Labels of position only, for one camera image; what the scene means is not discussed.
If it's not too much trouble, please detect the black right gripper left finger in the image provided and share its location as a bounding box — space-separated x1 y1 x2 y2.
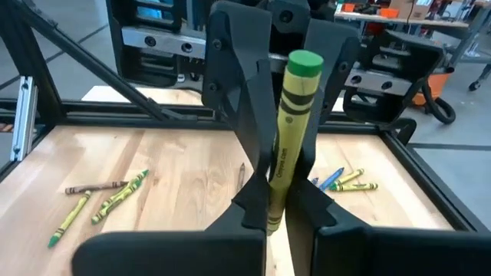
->
71 172 269 276

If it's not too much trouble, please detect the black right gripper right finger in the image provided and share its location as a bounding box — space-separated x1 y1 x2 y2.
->
285 176 491 276

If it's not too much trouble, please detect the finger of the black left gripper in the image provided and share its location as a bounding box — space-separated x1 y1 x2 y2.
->
293 18 362 183
201 0 283 185

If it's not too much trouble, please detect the green crayon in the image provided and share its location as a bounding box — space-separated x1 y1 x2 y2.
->
337 168 365 185
48 190 92 248
329 182 379 192
101 169 150 210
267 49 325 236
91 179 143 225

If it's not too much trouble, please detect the orange bin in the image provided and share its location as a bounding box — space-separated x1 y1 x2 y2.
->
377 7 400 19

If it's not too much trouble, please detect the cardboard box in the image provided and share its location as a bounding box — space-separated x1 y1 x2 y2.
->
389 0 434 20

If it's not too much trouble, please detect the orange shop vacuum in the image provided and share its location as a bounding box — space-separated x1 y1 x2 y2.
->
412 72 452 107

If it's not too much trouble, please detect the wooden workbench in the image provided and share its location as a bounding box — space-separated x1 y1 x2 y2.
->
333 0 491 66

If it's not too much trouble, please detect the silver aluminium bar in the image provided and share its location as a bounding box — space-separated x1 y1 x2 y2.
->
10 75 38 162

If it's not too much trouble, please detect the black metal table frame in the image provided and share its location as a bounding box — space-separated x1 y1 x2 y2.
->
0 0 491 235

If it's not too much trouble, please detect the black vacuum hose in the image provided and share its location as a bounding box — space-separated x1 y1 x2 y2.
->
420 82 457 126

